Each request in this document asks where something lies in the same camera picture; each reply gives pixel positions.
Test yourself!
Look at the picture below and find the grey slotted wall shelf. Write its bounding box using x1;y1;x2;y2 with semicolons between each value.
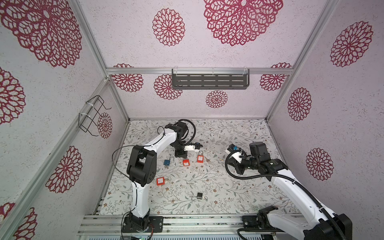
171;69;250;90

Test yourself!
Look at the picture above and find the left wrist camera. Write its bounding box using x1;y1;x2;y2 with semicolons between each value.
184;143;203;152

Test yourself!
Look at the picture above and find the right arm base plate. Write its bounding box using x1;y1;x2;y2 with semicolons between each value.
242;215;270;231

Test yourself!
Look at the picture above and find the aluminium front rail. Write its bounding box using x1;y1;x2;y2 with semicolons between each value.
77;211;319;239

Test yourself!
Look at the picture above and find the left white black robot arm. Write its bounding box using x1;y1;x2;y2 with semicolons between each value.
127;120;189;229

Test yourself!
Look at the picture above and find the blue padlock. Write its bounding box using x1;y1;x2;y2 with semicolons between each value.
164;156;175;166

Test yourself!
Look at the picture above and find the black wire wall basket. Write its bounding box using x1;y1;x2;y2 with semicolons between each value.
78;95;112;137

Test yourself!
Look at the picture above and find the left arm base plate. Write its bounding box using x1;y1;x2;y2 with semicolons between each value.
121;216;164;233

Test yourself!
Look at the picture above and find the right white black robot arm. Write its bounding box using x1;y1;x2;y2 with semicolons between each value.
225;142;353;240

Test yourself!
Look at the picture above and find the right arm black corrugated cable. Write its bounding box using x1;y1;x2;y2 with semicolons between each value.
224;149;349;240

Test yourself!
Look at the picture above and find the red padlock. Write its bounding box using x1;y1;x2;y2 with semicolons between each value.
183;159;191;167
156;177;171;186
197;151;207;163

